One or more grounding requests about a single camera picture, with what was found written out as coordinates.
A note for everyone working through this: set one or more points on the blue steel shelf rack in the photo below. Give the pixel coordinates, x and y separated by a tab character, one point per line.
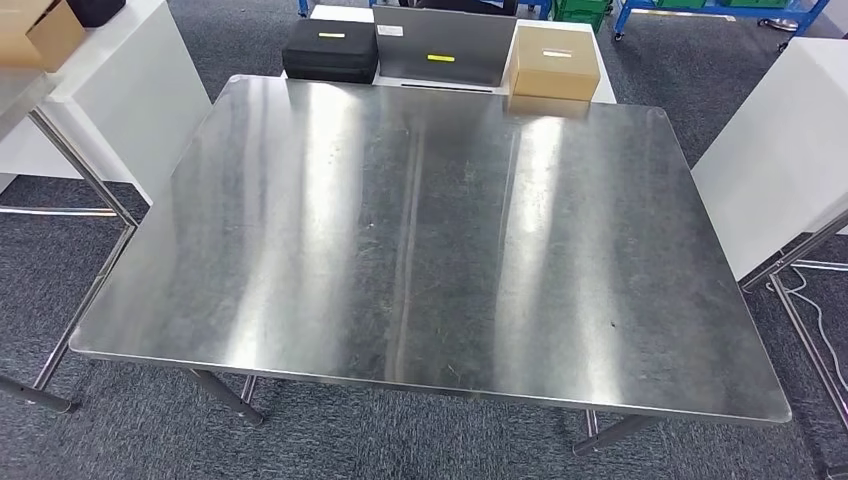
811	16

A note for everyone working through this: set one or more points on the stainless steel table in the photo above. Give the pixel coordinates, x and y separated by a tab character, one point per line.
79	166
795	252
430	232

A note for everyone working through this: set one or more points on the grey box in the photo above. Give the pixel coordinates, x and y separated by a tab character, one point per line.
444	40

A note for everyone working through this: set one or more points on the black box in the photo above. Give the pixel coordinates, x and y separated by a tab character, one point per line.
330	53

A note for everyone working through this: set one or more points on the brown cardboard box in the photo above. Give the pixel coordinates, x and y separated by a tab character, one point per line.
40	33
555	73

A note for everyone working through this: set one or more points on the white partition board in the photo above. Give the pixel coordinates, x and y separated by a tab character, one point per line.
762	166
132	99

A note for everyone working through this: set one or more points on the green plastic crate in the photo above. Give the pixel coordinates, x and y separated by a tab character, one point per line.
752	3
679	3

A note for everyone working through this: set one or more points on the small black item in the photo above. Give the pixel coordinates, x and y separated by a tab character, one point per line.
96	10

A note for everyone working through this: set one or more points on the chrome stool base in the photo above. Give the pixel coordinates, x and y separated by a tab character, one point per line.
780	25

